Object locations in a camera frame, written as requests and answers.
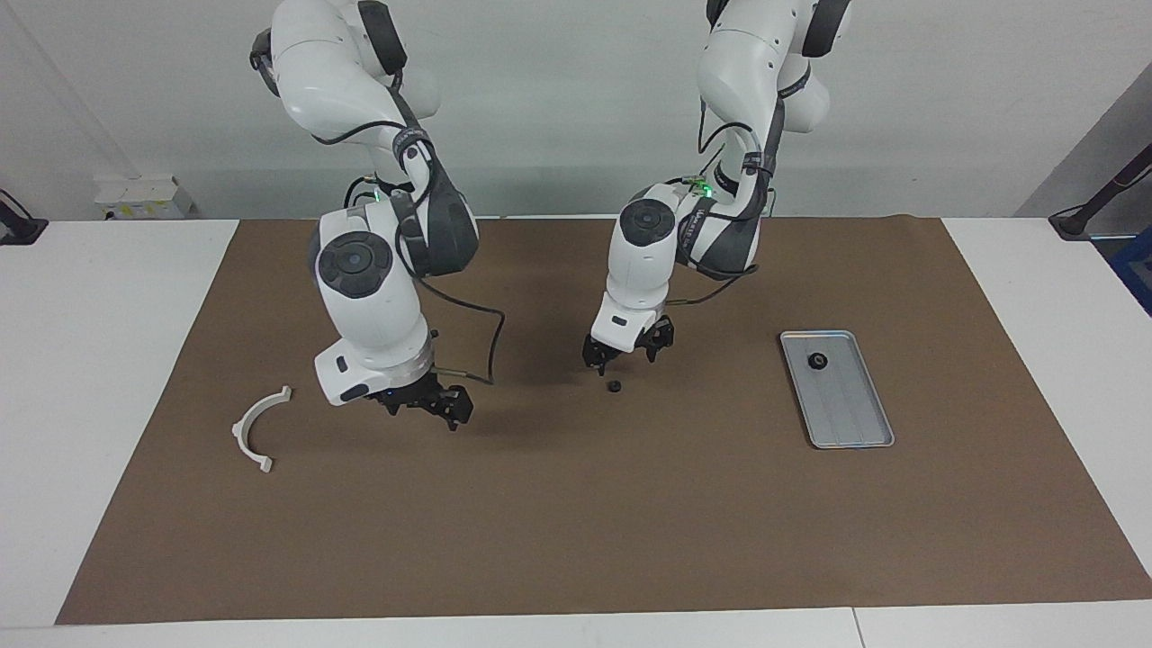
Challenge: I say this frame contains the silver metal tray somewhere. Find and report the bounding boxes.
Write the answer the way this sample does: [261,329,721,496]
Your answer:
[779,330,896,449]

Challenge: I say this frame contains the brown table mat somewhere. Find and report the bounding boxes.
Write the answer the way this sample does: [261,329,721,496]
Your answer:
[56,216,1152,626]

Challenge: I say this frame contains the white cardboard box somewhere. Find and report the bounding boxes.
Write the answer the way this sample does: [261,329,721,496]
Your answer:
[94,175,194,221]

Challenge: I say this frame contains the black table clamp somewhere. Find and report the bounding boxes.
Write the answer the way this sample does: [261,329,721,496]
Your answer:
[0,189,49,246]

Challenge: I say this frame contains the blue bin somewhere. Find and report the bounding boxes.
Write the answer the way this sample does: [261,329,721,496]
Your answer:
[1111,229,1152,316]

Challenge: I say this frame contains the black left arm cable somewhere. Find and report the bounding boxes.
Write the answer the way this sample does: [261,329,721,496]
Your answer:
[670,90,784,307]

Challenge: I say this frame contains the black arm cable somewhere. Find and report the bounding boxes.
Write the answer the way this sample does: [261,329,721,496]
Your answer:
[310,72,507,386]
[670,90,784,307]

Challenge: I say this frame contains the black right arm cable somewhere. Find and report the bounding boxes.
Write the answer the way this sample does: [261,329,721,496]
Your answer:
[310,72,507,386]

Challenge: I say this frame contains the white curved plastic bracket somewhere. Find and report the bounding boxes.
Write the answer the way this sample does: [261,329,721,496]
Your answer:
[231,385,293,474]

